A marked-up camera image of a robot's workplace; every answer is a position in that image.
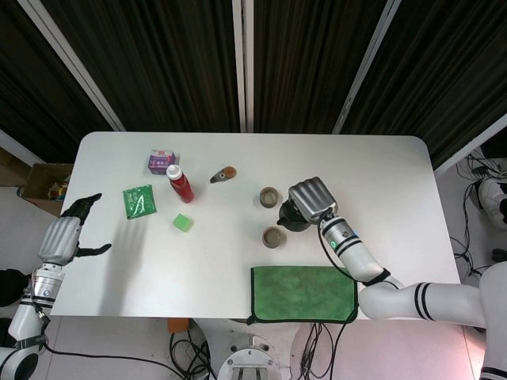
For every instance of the white double frame post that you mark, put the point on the white double frame post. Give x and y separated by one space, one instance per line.
248 67

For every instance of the green foam cube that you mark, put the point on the green foam cube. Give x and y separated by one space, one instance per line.
183 223

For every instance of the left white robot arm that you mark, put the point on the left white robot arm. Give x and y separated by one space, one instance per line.
41 285

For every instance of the white robot torso base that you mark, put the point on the white robot torso base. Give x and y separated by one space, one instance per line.
247 356

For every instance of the red bottle white cap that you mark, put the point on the red bottle white cap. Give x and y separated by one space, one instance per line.
183 188

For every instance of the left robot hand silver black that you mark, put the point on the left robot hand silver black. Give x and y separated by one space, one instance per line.
59 241

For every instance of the black pleated curtain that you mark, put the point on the black pleated curtain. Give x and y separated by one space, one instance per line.
158 59
31 79
301 59
443 59

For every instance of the black teapot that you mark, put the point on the black teapot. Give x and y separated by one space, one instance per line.
291 223

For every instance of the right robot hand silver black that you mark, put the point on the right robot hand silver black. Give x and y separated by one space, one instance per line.
313 198

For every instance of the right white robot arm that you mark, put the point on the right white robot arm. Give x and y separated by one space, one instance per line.
356 257

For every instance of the green tea sachet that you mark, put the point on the green tea sachet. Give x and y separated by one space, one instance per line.
136 202

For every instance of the green microfiber cloth black trim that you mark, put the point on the green microfiber cloth black trim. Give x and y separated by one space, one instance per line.
301 293

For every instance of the dark ceramic tea cup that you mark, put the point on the dark ceramic tea cup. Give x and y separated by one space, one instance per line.
270 196
274 237

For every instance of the black fabric bundle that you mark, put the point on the black fabric bundle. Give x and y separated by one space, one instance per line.
12 287

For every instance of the small orange object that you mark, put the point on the small orange object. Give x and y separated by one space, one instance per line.
177 325

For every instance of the open cardboard box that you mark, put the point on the open cardboard box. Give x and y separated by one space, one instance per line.
37 182

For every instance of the white sneaker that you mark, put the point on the white sneaker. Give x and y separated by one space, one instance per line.
493 198

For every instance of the white slanted frame post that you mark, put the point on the white slanted frame post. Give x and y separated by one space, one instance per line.
14 144
366 67
69 59
455 155

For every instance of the small purple carton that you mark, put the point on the small purple carton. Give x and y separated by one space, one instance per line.
158 162

